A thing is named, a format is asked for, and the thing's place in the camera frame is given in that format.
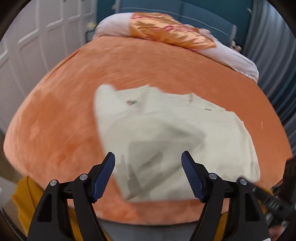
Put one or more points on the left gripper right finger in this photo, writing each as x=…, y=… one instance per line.
x=229, y=207

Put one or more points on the cream knit cardigan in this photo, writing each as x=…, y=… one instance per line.
x=147, y=130

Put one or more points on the grey pleated curtain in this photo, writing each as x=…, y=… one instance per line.
x=270, y=44

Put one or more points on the white panelled wardrobe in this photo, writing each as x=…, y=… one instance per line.
x=41, y=35

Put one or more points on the small bedside table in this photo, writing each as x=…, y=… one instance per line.
x=90, y=31

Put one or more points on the white pink pillow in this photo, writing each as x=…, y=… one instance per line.
x=117, y=25

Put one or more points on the blue upholstered headboard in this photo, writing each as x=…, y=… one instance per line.
x=185, y=13

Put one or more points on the orange floral satin pillow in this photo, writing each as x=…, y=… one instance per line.
x=164, y=28

